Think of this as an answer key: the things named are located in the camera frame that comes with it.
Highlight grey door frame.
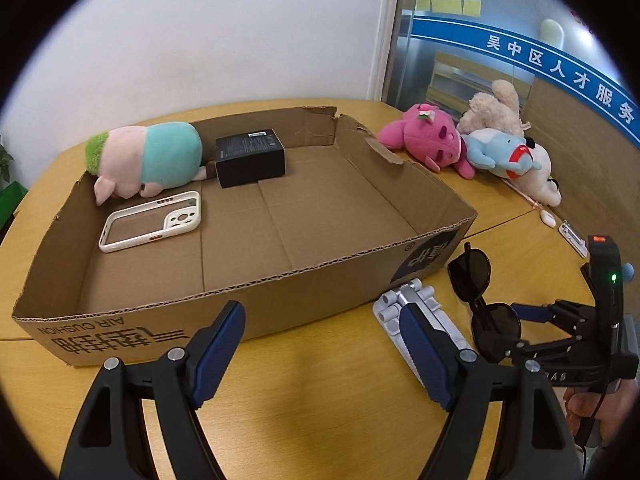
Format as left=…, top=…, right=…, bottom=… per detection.
left=367, top=0, right=416, bottom=106

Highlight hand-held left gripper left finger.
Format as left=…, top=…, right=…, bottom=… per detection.
left=66, top=301, right=247, bottom=480

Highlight blue plush with red stripe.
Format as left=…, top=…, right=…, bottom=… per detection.
left=462, top=128, right=536, bottom=181

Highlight cardboard box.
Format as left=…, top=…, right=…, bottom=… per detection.
left=11, top=106, right=478, bottom=368

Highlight person's right hand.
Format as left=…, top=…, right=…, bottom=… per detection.
left=562, top=375, right=640, bottom=448

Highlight wooden desk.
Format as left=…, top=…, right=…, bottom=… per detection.
left=0, top=97, right=640, bottom=480

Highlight pink plush bear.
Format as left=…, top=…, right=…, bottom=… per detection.
left=377, top=102, right=477, bottom=179

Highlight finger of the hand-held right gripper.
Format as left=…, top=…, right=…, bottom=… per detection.
left=510, top=300, right=598, bottom=336
left=492, top=332, right=601, bottom=368

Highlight beige plush toy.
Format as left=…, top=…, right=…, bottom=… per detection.
left=457, top=79, right=532, bottom=138

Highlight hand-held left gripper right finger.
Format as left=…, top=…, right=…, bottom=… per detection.
left=398, top=304, right=583, bottom=480

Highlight blue banner strip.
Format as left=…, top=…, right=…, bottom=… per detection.
left=410, top=10, right=640, bottom=148

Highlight black box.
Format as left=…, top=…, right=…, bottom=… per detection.
left=215, top=128, right=287, bottom=189

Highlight pink pig plush teal shirt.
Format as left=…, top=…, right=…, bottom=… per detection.
left=86, top=122, right=207, bottom=206

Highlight white plush dog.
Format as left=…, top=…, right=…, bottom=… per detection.
left=500, top=137, right=563, bottom=207

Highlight white folding phone stand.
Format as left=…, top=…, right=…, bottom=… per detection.
left=372, top=278, right=473, bottom=388
left=559, top=221, right=591, bottom=256

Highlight black cable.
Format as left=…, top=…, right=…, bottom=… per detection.
left=572, top=395, right=603, bottom=476

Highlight black sunglasses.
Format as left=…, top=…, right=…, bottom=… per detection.
left=446, top=241, right=523, bottom=363

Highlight white phone case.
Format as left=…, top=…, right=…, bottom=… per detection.
left=98, top=190, right=202, bottom=253

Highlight pink pen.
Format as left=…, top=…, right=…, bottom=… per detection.
left=500, top=179, right=543, bottom=211

